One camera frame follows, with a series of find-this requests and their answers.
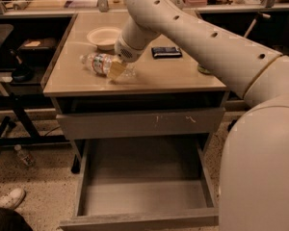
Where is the green drink can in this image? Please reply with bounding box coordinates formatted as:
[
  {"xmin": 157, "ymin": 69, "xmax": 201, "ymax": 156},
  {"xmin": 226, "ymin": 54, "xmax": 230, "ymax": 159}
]
[{"xmin": 197, "ymin": 64, "xmax": 211, "ymax": 75}]

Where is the open grey middle drawer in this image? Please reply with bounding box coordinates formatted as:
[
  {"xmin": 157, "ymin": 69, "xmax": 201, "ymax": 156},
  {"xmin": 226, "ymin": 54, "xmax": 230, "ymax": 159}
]
[{"xmin": 60, "ymin": 136, "xmax": 219, "ymax": 231}]

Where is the black table frame left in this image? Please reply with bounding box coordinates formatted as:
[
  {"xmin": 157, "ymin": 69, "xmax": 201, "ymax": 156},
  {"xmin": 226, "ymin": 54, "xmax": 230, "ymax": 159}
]
[{"xmin": 0, "ymin": 24, "xmax": 70, "ymax": 171}]

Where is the clear plastic water bottle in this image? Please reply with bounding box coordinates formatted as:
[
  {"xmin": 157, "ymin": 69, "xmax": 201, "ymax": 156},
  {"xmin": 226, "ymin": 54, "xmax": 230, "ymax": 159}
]
[{"xmin": 80, "ymin": 52, "xmax": 135, "ymax": 78}]

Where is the grey drawer cabinet with counter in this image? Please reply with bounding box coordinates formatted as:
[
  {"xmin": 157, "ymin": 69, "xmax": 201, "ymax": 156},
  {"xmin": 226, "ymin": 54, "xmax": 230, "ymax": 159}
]
[{"xmin": 40, "ymin": 10, "xmax": 240, "ymax": 175}]

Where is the black box on shelf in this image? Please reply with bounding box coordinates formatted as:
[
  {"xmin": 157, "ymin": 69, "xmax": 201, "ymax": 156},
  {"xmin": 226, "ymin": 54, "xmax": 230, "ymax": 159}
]
[{"xmin": 17, "ymin": 38, "xmax": 57, "ymax": 61}]

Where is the closed grey top drawer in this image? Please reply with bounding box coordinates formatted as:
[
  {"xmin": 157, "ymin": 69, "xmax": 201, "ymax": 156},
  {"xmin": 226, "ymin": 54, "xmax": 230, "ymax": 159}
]
[{"xmin": 57, "ymin": 108, "xmax": 224, "ymax": 140}]

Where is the water bottle on floor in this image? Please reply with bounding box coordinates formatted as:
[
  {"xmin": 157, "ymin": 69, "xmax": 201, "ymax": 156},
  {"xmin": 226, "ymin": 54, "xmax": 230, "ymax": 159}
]
[{"xmin": 14, "ymin": 144, "xmax": 35, "ymax": 167}]

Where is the white paper bowl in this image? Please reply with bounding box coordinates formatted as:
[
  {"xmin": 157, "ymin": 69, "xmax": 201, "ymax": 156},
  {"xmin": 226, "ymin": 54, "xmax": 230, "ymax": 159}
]
[{"xmin": 87, "ymin": 27, "xmax": 121, "ymax": 51}]

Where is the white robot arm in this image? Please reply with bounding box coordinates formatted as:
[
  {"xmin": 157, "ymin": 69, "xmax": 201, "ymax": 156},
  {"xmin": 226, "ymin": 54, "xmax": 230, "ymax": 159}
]
[{"xmin": 115, "ymin": 0, "xmax": 289, "ymax": 231}]

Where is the white shoe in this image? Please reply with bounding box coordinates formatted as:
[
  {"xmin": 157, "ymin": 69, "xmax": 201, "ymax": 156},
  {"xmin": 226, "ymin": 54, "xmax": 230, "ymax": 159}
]
[{"xmin": 0, "ymin": 188, "xmax": 26, "ymax": 210}]

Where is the dark trouser leg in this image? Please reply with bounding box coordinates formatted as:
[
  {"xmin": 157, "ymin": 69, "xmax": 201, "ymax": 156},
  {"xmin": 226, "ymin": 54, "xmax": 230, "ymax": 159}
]
[{"xmin": 0, "ymin": 208, "xmax": 33, "ymax": 231}]

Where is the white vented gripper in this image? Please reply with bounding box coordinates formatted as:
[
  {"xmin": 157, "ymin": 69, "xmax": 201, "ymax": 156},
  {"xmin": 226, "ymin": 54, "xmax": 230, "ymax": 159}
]
[{"xmin": 107, "ymin": 17, "xmax": 159, "ymax": 80}]

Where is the dark blue snack packet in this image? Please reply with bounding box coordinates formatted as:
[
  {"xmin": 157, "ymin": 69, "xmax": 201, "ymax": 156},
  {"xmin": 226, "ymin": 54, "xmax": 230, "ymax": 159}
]
[{"xmin": 151, "ymin": 47, "xmax": 182, "ymax": 59}]

